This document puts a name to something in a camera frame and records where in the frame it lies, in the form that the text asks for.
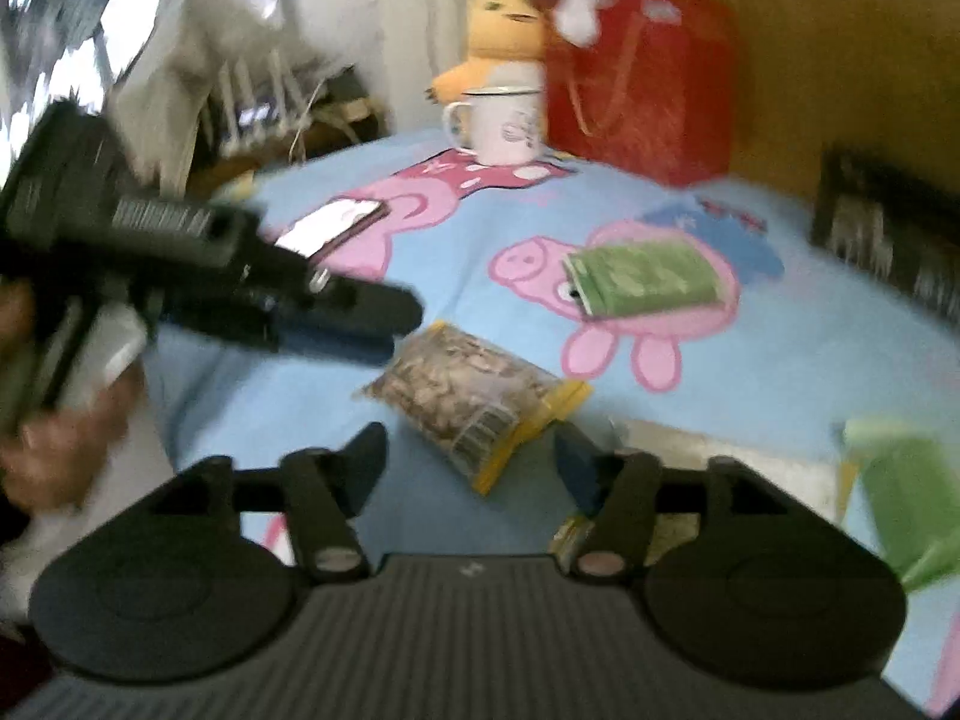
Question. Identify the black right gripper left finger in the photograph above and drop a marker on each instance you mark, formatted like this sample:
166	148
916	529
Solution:
318	491

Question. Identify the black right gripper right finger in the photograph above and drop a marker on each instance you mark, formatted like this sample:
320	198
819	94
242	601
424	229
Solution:
639	484

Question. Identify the yellow red snack packet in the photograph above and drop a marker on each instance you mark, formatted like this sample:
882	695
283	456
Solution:
601	548

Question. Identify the clear nut snack bag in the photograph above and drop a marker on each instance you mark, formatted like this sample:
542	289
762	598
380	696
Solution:
474	400

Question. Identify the green leaf snack packet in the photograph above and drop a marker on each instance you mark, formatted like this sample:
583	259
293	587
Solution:
637	278

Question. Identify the bright green snack bag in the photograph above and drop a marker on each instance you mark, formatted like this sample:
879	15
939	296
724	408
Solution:
911	486

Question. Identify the person's left hand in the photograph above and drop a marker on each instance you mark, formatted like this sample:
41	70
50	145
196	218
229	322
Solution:
56	456

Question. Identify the white wifi router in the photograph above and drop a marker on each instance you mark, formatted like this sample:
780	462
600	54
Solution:
246	112

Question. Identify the smartphone with lit screen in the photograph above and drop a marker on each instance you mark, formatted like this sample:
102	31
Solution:
330	226

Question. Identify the white enamel mug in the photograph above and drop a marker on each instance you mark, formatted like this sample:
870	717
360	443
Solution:
497	126

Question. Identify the black sheep print box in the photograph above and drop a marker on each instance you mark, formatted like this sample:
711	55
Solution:
882	219

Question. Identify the red gift bag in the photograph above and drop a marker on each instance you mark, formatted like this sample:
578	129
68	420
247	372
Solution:
654	95

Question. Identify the yellow duck plush toy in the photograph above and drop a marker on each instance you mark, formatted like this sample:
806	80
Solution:
505	46

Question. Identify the large brown cardboard sheet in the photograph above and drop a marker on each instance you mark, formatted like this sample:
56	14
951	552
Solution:
880	75

